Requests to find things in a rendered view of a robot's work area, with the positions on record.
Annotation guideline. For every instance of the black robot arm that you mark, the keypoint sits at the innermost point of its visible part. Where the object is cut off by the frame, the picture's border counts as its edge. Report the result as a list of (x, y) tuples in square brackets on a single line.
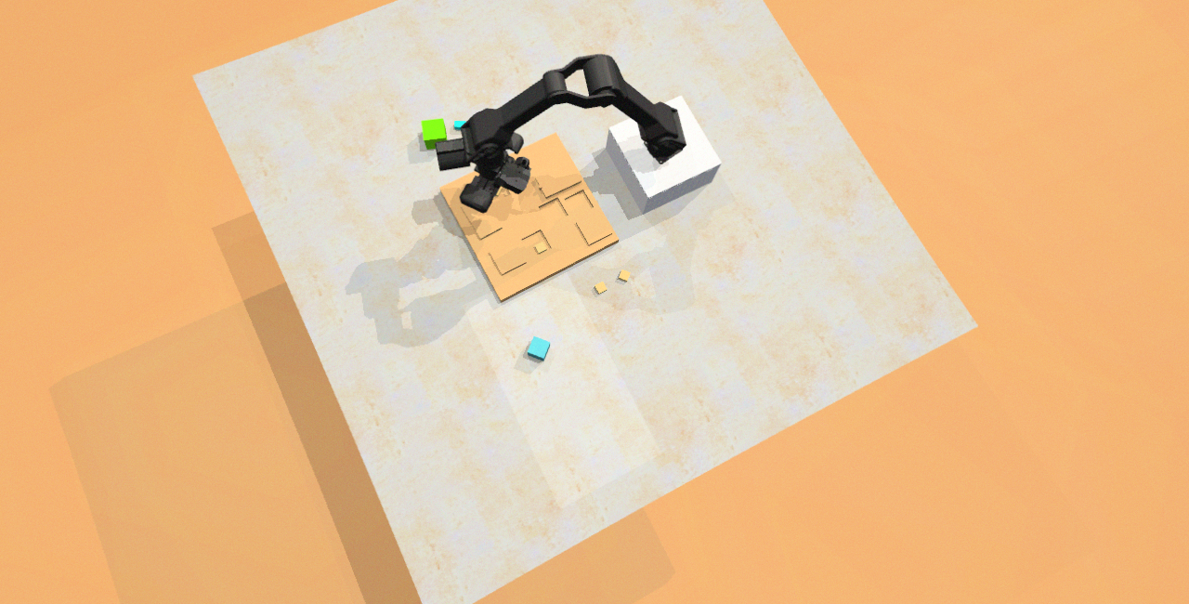
[(488, 133)]

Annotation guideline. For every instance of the green block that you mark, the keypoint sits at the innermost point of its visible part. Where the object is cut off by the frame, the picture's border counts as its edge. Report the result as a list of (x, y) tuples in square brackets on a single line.
[(434, 131)]

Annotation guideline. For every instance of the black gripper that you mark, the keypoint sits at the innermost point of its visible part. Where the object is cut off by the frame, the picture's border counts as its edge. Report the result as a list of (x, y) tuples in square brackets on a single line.
[(480, 193)]

